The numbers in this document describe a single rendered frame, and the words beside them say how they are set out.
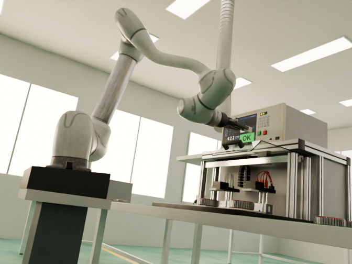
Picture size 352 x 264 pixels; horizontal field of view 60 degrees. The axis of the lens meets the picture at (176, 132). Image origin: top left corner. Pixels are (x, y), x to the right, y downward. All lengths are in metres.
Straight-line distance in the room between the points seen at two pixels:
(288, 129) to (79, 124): 0.99
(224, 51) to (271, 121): 1.96
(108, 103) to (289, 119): 0.91
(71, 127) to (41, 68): 4.85
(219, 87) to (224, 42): 2.31
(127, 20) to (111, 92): 0.36
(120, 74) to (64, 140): 0.48
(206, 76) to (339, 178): 0.87
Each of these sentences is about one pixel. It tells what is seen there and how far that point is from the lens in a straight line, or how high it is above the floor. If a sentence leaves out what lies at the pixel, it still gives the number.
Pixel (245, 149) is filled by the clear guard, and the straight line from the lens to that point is 1.31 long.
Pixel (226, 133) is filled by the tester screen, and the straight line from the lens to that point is 1.84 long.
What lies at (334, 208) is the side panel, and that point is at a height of 0.84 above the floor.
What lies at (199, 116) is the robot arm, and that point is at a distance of 1.34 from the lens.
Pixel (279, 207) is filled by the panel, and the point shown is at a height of 0.82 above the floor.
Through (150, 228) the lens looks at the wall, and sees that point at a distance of 6.67.
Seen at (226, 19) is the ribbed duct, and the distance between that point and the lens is 3.74.
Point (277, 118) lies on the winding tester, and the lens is 1.61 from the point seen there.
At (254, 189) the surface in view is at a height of 0.88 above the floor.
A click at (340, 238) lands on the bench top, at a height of 0.72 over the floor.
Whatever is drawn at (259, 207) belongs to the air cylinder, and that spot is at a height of 0.81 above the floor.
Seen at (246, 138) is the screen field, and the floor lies 1.16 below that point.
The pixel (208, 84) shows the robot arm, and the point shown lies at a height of 1.25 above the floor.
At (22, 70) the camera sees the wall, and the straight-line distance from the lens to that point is 6.12.
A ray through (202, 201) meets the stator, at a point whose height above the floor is 0.80.
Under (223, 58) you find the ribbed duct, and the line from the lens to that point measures 3.44.
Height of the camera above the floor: 0.73
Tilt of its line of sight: 15 degrees up
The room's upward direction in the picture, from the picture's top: 7 degrees clockwise
